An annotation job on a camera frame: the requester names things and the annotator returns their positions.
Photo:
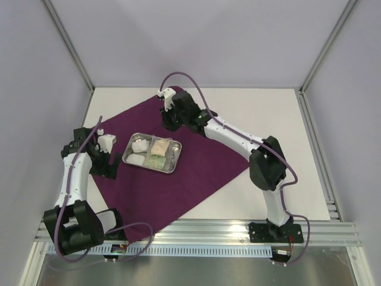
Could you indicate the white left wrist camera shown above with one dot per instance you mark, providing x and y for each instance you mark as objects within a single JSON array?
[{"x": 105, "y": 141}]

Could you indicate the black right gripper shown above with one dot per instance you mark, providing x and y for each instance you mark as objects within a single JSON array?
[{"x": 170, "y": 120}]

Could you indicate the aluminium frame post left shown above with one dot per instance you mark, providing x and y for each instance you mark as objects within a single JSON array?
[{"x": 63, "y": 34}]

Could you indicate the white slotted cable duct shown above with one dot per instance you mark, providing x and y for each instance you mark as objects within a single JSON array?
[{"x": 184, "y": 250}]

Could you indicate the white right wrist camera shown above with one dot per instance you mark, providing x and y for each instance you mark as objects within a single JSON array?
[{"x": 167, "y": 95}]

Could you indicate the aluminium frame post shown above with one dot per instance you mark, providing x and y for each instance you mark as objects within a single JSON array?
[
  {"x": 328, "y": 44},
  {"x": 63, "y": 34}
]

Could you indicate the aluminium mounting rail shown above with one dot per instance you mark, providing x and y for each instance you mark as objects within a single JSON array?
[{"x": 236, "y": 232}]

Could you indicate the purple cloth drape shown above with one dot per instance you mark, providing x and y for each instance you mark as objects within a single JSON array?
[{"x": 204, "y": 181}]

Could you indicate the beige bandage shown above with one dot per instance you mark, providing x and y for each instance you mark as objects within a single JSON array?
[{"x": 160, "y": 147}]

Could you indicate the stainless steel instrument tray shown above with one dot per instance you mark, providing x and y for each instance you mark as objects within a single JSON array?
[{"x": 140, "y": 136}]

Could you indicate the aluminium frame post right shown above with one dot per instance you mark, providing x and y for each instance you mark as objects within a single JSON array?
[{"x": 328, "y": 44}]

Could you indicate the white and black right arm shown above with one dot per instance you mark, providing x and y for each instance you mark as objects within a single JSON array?
[{"x": 266, "y": 160}]

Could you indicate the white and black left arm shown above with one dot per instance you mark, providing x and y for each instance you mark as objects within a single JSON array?
[{"x": 72, "y": 224}]

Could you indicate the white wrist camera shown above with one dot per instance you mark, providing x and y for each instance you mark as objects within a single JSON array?
[
  {"x": 167, "y": 95},
  {"x": 105, "y": 141}
]

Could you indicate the white gauze pad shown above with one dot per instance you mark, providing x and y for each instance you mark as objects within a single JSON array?
[
  {"x": 135, "y": 159},
  {"x": 140, "y": 146}
]

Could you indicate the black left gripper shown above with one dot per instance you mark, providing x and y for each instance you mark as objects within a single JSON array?
[{"x": 107, "y": 170}]

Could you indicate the green gauze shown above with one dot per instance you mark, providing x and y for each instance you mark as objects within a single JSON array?
[{"x": 155, "y": 162}]

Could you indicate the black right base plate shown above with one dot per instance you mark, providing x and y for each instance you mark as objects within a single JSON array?
[{"x": 268, "y": 233}]

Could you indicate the steel forceps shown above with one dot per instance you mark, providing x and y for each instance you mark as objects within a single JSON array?
[{"x": 173, "y": 154}]

